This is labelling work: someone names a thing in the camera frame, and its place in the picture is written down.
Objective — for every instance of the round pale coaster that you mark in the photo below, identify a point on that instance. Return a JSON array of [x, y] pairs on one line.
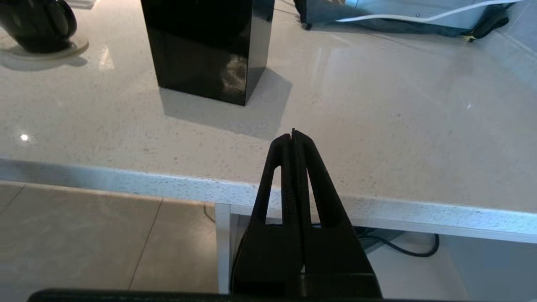
[[75, 46]]

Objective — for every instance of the QR code acrylic sign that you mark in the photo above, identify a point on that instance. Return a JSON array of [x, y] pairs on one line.
[[82, 3]]

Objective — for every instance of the black tissue box white lid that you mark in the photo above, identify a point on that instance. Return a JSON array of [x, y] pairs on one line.
[[205, 50]]

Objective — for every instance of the black mug white inside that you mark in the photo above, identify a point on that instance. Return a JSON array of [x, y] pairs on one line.
[[37, 23]]

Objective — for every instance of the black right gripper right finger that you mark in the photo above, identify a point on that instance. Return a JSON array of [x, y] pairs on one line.
[[335, 256]]

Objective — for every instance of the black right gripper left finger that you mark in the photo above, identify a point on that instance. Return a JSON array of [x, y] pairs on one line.
[[268, 251]]

